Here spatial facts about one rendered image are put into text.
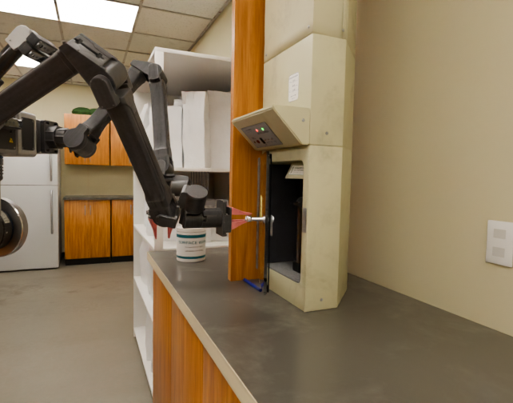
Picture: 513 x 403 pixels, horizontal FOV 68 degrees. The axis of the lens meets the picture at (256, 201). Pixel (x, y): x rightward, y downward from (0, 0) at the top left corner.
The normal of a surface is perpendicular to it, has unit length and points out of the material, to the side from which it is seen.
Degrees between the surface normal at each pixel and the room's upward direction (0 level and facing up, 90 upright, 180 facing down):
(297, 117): 90
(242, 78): 90
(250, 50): 90
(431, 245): 90
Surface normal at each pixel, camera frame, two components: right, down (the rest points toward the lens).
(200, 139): -0.25, 0.17
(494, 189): -0.92, 0.00
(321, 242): 0.40, 0.07
